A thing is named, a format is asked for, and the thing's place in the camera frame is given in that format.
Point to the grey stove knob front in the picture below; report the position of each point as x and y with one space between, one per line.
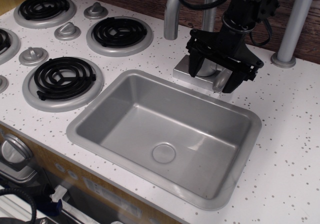
33 56

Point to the front right stove burner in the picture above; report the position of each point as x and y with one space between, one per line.
62 84

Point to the left edge stove burner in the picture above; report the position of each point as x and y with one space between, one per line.
10 45

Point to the back left stove burner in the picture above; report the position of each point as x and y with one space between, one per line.
42 14

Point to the silver faucet lever handle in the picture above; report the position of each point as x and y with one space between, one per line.
220 80

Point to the grey stove knob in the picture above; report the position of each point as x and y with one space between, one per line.
33 56
67 32
96 11

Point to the grey support pole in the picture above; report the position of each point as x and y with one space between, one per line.
284 58

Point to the grey stove knob middle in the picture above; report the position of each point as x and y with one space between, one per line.
67 32

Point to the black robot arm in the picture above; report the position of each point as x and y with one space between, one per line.
246 10

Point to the blue clamp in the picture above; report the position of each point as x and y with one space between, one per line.
55 208

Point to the grey stove knob back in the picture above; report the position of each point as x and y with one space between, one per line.
96 11

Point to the grey toy sink basin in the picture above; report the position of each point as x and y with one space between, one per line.
189 144

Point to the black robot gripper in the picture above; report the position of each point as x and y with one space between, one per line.
227 48

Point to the back right stove burner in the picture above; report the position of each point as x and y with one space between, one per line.
119 36

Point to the silver oven dial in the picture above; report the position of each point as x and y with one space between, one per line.
14 152

